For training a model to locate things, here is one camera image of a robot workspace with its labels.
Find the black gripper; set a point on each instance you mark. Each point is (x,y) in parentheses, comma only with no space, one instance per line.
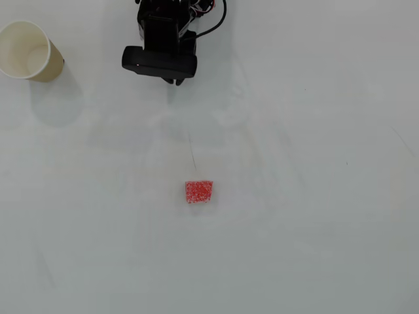
(172,80)

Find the red white speckled foam cube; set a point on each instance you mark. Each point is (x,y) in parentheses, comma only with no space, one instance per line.
(199,192)

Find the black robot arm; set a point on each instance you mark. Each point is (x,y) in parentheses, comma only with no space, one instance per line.
(163,6)

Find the beige paper cup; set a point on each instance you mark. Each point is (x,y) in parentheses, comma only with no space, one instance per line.
(39,70)

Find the black oblong webcam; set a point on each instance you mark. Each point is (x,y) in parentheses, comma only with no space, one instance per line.
(157,63)

